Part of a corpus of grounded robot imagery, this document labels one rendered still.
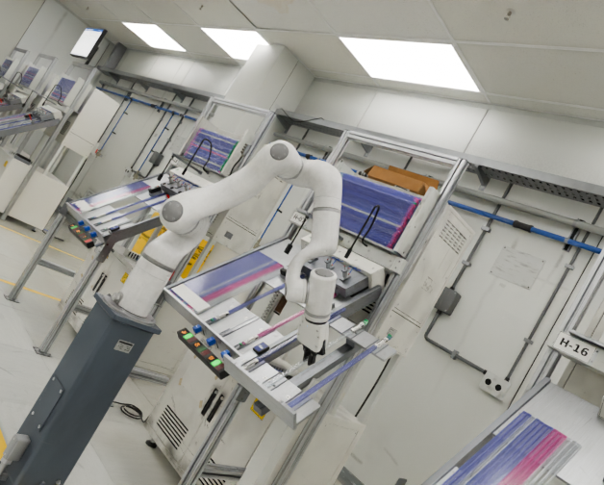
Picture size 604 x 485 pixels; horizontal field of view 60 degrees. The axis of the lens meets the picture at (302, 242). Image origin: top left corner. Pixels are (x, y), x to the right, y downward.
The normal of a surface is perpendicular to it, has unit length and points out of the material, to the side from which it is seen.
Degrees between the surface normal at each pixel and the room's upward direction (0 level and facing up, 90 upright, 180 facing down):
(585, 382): 90
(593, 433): 44
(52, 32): 90
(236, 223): 90
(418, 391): 89
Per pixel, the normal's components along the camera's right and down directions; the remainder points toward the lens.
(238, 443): -0.59, -0.39
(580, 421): -0.06, -0.89
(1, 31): 0.62, 0.33
